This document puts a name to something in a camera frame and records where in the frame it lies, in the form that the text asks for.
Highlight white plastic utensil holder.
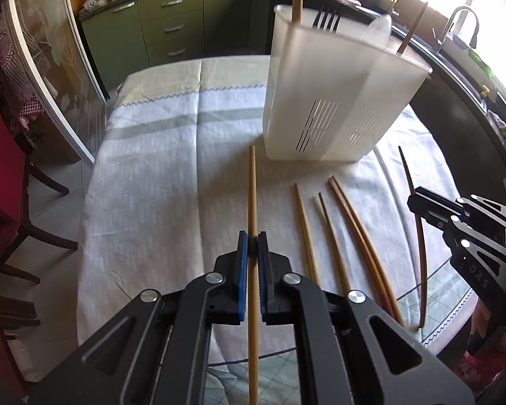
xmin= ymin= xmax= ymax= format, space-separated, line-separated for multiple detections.
xmin=263 ymin=4 xmax=433 ymax=163

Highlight checked hanging apron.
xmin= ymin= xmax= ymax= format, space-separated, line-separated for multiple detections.
xmin=0 ymin=12 xmax=47 ymax=129

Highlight flower printed sliding door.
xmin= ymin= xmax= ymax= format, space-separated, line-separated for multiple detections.
xmin=4 ymin=0 xmax=110 ymax=165

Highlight green lower kitchen cabinets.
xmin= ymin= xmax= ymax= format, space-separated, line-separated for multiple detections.
xmin=80 ymin=0 xmax=279 ymax=89

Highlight tall steel faucet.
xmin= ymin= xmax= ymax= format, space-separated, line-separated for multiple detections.
xmin=436 ymin=5 xmax=479 ymax=53

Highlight crumpled rag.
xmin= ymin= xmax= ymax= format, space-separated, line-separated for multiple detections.
xmin=487 ymin=112 xmax=506 ymax=148

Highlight black fork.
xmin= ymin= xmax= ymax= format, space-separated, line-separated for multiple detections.
xmin=311 ymin=6 xmax=344 ymax=34

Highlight pale green patterned tablecloth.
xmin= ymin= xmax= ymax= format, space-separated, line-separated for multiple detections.
xmin=76 ymin=55 xmax=477 ymax=405

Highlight brown cutting board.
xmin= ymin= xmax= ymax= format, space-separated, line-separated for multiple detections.
xmin=394 ymin=0 xmax=454 ymax=30

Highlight reddish brown wooden chopstick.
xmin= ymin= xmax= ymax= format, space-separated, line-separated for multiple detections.
xmin=331 ymin=176 xmax=406 ymax=326
xmin=328 ymin=178 xmax=399 ymax=320

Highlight red cushioned wooden chair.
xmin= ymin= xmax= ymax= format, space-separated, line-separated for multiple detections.
xmin=0 ymin=61 xmax=79 ymax=283
xmin=0 ymin=291 xmax=40 ymax=393

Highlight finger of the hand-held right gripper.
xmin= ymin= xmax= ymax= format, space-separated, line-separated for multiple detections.
xmin=407 ymin=186 xmax=506 ymax=233
xmin=409 ymin=205 xmax=506 ymax=262

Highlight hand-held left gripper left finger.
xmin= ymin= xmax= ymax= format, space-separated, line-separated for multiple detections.
xmin=27 ymin=230 xmax=250 ymax=405

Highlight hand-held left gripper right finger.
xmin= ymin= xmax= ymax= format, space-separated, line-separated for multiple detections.
xmin=257 ymin=231 xmax=475 ymax=405

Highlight dark wooden chopstick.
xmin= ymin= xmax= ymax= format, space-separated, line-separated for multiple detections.
xmin=398 ymin=145 xmax=430 ymax=330
xmin=397 ymin=1 xmax=430 ymax=56

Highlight person's pink floral clothing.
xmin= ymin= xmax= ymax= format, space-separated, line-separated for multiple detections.
xmin=455 ymin=325 xmax=506 ymax=391

